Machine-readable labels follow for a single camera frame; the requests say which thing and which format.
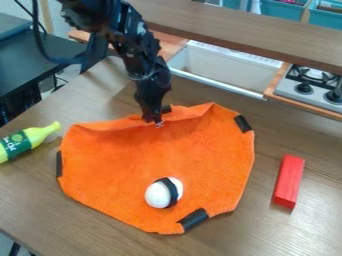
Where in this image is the orange cloth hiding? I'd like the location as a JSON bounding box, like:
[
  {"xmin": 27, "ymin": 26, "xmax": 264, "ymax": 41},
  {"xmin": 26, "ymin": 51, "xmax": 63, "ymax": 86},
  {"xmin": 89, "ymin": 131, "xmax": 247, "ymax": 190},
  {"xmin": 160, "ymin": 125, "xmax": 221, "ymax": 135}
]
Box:
[{"xmin": 54, "ymin": 101, "xmax": 257, "ymax": 236}]

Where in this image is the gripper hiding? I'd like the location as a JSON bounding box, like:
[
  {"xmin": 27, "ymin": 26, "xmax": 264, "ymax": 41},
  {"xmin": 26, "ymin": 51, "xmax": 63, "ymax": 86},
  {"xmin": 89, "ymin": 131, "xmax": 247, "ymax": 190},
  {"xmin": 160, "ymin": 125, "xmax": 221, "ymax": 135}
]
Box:
[{"xmin": 129, "ymin": 61, "xmax": 174, "ymax": 129}]

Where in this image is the black table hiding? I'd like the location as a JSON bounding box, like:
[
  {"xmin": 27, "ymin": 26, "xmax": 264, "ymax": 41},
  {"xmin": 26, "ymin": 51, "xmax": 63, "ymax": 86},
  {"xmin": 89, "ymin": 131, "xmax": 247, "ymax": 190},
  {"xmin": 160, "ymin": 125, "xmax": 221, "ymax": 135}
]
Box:
[{"xmin": 0, "ymin": 12, "xmax": 110, "ymax": 126}]

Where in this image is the yellow toy bottle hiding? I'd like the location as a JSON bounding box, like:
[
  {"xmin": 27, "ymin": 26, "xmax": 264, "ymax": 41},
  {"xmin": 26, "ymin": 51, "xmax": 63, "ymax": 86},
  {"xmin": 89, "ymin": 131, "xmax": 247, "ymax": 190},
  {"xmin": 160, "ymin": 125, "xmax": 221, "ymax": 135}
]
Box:
[{"xmin": 0, "ymin": 120, "xmax": 63, "ymax": 165}]

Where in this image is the blue bin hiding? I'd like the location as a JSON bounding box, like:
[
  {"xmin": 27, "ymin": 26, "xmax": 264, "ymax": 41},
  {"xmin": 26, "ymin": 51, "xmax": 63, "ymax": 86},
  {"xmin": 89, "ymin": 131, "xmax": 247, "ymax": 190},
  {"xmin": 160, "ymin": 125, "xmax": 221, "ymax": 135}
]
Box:
[
  {"xmin": 259, "ymin": 0, "xmax": 314, "ymax": 22},
  {"xmin": 307, "ymin": 0, "xmax": 342, "ymax": 32}
]

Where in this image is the white toy rice ball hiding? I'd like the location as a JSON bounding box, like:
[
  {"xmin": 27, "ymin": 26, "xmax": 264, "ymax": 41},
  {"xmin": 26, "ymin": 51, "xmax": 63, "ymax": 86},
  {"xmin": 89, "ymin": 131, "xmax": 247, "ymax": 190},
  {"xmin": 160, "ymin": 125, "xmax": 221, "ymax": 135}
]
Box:
[{"xmin": 142, "ymin": 176, "xmax": 185, "ymax": 210}]

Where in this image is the toy stove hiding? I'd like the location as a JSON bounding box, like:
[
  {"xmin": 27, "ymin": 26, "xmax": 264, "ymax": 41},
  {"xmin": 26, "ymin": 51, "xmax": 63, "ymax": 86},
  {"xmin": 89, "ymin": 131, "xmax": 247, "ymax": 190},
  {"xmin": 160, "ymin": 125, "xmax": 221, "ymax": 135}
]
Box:
[{"xmin": 272, "ymin": 63, "xmax": 342, "ymax": 115}]

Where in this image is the black cable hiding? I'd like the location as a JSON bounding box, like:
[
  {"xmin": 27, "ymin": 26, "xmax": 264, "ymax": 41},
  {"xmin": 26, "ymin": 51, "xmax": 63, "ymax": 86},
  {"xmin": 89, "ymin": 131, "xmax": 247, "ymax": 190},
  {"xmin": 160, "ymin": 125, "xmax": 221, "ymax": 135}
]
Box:
[{"xmin": 29, "ymin": 0, "xmax": 99, "ymax": 66}]

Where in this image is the wooden shelf board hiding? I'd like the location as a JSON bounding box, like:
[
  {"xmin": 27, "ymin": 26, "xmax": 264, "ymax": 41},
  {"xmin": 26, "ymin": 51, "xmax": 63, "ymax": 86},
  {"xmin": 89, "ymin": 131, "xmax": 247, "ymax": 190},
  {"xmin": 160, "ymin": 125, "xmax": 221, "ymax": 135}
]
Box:
[{"xmin": 124, "ymin": 0, "xmax": 342, "ymax": 76}]

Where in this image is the toy sink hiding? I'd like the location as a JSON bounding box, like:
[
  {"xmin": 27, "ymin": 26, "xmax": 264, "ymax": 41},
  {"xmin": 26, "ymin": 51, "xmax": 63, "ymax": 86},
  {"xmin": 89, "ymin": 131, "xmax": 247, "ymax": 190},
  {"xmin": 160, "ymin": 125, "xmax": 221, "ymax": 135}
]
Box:
[{"xmin": 166, "ymin": 39, "xmax": 285, "ymax": 102}]

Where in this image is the red block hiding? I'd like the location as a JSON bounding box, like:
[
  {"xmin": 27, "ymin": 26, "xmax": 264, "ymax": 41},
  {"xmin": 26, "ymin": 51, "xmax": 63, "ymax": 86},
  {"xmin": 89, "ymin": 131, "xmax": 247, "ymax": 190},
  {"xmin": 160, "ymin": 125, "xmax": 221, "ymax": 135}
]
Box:
[{"xmin": 271, "ymin": 153, "xmax": 308, "ymax": 210}]

